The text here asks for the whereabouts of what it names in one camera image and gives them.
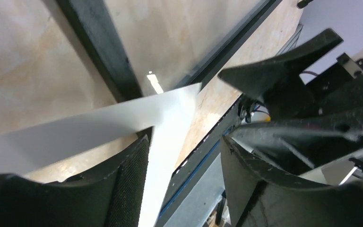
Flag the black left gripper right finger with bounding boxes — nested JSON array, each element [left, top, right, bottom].
[[220, 136, 363, 227]]

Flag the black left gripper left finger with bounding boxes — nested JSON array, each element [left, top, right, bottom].
[[0, 128, 153, 227]]

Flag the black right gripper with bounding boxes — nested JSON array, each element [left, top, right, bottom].
[[217, 28, 363, 175]]

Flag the white mat board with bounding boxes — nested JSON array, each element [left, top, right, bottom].
[[0, 83, 201, 227]]

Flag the black microphone on tripod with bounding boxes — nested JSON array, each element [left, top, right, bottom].
[[296, 0, 313, 9]]

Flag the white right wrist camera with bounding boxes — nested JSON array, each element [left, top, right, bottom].
[[299, 39, 363, 187]]

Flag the black picture frame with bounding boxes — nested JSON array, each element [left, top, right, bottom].
[[55, 0, 281, 102]]

